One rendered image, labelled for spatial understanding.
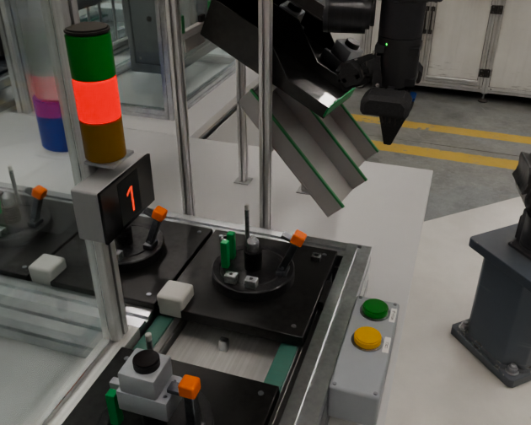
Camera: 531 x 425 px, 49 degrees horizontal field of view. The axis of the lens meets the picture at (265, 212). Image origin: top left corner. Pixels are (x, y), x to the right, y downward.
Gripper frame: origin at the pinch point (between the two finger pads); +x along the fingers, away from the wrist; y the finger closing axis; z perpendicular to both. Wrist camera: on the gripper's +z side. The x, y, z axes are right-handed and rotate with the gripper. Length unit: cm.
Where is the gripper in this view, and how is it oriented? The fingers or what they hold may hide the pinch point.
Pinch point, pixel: (389, 121)
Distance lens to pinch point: 86.0
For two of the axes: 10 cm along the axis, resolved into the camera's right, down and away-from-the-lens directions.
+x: 0.0, 8.6, 5.0
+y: -3.2, 4.8, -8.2
